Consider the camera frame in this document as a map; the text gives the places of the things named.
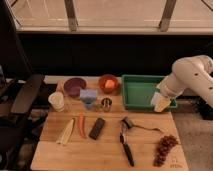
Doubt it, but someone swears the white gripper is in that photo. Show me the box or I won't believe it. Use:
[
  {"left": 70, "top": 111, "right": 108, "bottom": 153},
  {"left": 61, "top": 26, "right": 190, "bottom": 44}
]
[{"left": 151, "top": 84, "right": 174, "bottom": 112}]

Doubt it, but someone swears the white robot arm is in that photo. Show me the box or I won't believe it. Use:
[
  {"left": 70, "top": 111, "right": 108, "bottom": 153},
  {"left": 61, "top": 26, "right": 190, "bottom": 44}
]
[{"left": 151, "top": 55, "right": 213, "bottom": 112}]

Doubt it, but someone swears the green plastic tray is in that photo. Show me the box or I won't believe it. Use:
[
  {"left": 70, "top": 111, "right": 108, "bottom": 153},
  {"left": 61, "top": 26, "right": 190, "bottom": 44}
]
[{"left": 120, "top": 74, "right": 178, "bottom": 112}]

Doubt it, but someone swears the red grape bunch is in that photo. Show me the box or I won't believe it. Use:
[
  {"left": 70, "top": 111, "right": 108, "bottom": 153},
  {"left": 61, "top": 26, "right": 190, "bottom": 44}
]
[{"left": 153, "top": 135, "right": 178, "bottom": 167}]

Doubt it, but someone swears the orange food piece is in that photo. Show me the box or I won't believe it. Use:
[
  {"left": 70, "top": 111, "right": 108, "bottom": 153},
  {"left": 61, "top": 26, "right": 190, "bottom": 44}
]
[{"left": 105, "top": 80, "right": 115, "bottom": 88}]

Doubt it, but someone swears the small metal cup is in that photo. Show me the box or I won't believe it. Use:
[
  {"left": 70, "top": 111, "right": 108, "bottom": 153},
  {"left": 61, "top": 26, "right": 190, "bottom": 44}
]
[{"left": 101, "top": 97, "right": 112, "bottom": 112}]

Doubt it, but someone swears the orange bowl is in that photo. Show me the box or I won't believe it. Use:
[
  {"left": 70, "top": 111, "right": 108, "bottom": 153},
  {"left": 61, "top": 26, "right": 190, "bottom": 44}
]
[{"left": 98, "top": 74, "right": 119, "bottom": 94}]

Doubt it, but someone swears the black rectangular block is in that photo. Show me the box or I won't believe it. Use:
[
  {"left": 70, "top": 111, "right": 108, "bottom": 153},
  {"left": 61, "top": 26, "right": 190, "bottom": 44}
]
[{"left": 89, "top": 118, "right": 105, "bottom": 140}]

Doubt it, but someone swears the blue plastic cup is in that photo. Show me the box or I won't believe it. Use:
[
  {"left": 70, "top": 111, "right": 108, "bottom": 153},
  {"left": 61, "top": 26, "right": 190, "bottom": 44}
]
[{"left": 84, "top": 101, "right": 94, "bottom": 110}]

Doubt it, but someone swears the wooden cutting board table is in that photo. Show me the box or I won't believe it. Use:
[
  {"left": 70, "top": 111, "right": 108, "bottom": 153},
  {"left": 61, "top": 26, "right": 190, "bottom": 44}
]
[{"left": 30, "top": 75, "right": 190, "bottom": 171}]

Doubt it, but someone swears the orange carrot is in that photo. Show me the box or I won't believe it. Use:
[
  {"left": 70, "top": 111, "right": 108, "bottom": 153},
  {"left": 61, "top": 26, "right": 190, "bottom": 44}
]
[{"left": 78, "top": 115, "right": 86, "bottom": 138}]

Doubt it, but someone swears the purple bowl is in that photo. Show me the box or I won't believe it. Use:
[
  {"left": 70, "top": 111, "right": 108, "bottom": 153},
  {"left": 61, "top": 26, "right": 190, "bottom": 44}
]
[{"left": 64, "top": 77, "right": 87, "bottom": 98}]

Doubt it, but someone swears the yellow corn cob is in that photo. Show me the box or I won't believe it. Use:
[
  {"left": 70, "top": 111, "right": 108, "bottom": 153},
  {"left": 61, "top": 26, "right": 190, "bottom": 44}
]
[{"left": 56, "top": 118, "right": 75, "bottom": 145}]

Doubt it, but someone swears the black office chair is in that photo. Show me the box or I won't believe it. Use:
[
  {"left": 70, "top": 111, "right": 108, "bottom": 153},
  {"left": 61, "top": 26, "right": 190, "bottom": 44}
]
[{"left": 0, "top": 0, "right": 44, "bottom": 170}]

